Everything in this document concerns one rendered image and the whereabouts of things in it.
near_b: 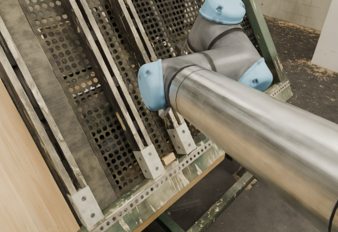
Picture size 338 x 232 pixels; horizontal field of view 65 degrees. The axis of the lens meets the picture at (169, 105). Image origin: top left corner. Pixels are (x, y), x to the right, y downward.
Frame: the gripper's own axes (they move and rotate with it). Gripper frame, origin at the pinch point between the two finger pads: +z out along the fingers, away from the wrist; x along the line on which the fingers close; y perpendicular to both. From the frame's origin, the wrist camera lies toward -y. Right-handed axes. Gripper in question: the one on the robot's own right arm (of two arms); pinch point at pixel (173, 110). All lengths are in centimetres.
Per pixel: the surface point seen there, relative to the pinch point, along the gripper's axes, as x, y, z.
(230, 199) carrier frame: -64, -40, 108
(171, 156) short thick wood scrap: -13.6, -3.8, 44.2
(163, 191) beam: -1.9, -14.3, 45.0
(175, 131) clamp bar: -17.6, 3.2, 35.7
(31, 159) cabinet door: 35.5, 15.9, 29.8
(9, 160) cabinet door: 41, 18, 29
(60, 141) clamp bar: 26.4, 15.6, 24.9
